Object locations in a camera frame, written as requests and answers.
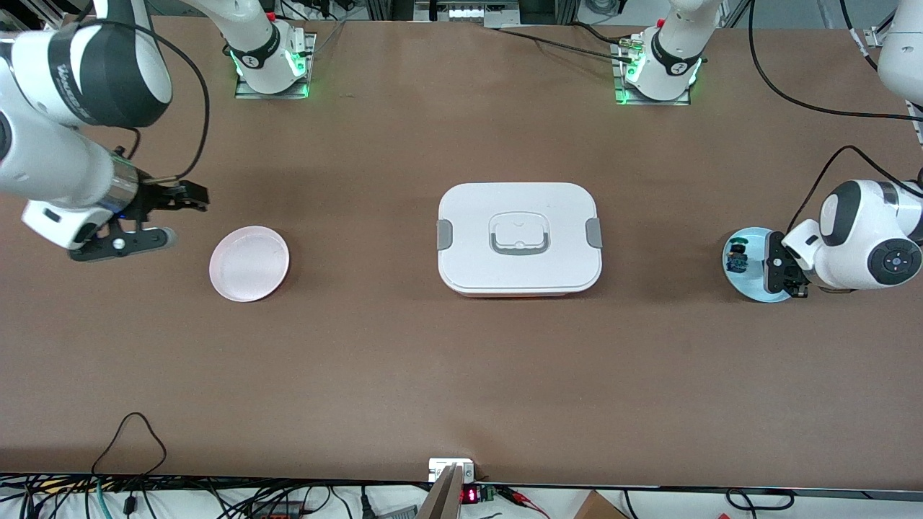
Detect white lunch box grey clips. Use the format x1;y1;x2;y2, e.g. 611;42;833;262
436;182;604;298

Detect small white box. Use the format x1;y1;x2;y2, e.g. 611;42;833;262
428;458;475;482

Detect light blue round plate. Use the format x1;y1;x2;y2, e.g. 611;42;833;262
723;227;794;303

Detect pink round plate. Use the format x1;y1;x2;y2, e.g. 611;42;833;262
209;226;291;303

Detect brown cardboard piece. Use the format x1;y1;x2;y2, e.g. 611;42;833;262
573;490;628;519

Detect orange connector strip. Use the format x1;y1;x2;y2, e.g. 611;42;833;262
249;502;307;519

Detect red clip leads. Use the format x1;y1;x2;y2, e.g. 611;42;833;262
498;487;552;519

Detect aluminium profile bar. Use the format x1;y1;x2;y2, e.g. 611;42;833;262
417;463;464;519

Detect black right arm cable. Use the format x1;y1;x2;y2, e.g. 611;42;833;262
90;18;211;182

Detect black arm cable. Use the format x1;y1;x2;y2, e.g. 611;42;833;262
90;18;211;182
748;0;923;233

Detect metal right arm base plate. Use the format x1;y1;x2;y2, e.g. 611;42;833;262
234;32;317;100

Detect black coiled cable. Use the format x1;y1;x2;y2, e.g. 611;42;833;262
725;489;795;511

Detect thin black looped cable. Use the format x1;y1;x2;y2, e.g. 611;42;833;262
92;412;168;478

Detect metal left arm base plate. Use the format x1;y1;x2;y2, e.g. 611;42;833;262
613;40;692;107

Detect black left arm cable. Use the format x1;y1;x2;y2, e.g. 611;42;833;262
748;0;923;233

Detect black base power cable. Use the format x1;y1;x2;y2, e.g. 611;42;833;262
494;22;635;62

